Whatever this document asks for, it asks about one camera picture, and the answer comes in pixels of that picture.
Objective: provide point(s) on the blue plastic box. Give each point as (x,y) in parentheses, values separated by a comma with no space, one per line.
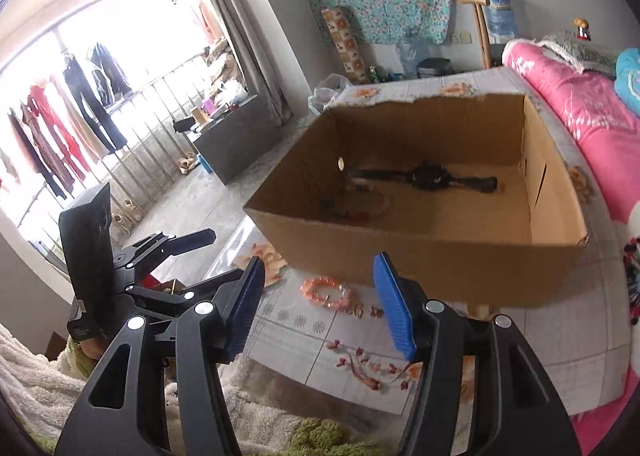
(205,164)

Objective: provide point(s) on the blue striped blanket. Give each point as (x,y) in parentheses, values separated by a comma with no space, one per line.
(629,80)

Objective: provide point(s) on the cardboard box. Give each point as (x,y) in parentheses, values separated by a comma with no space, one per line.
(350,256)

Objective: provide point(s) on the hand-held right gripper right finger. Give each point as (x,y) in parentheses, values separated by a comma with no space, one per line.
(395,308)

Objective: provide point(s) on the black wrist watch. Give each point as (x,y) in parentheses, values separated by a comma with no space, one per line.
(427,175)

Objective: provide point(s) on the floral tablecloth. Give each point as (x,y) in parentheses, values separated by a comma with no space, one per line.
(550,336)

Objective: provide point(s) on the dark trash can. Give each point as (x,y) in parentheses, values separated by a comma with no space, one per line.
(435,66)

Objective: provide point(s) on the rolled patterned mat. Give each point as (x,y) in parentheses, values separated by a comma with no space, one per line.
(345,45)

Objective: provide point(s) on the green fluffy cloth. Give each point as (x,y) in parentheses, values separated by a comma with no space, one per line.
(325,438)

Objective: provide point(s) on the wall socket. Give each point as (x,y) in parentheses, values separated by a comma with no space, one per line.
(462,38)

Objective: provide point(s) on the blue water jug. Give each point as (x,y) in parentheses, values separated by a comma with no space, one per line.
(497,10)

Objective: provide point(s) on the pink floral quilt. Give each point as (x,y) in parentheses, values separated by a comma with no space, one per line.
(575,100)

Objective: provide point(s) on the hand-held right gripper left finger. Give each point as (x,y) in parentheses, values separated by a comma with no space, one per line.
(244,308)

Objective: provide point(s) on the small figurine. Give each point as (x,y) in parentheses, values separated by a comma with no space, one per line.
(581,29)

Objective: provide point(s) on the white plastic bag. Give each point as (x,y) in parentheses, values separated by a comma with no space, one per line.
(327,93)

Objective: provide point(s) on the metal balcony railing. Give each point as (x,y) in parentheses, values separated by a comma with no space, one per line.
(150,135)

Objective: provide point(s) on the grey curtain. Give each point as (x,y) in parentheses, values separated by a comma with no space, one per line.
(235,25)

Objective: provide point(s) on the pile of household clutter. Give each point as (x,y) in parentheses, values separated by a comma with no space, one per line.
(225,70)

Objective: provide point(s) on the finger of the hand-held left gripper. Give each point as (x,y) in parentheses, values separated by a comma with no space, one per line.
(192,292)
(165,242)

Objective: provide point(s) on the dark cabinet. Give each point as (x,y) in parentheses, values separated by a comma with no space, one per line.
(240,140)

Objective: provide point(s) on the row of hanging clothes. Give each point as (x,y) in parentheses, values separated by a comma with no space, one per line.
(65,125)

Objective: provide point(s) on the wooden crutch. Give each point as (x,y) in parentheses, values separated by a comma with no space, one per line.
(481,30)

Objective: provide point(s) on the beige slippers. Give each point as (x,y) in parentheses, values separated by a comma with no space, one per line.
(190,164)

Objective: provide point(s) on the clear water jug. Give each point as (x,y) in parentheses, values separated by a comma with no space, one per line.
(412,53)

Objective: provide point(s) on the grey-green pillow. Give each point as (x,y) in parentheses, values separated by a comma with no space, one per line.
(580,53)

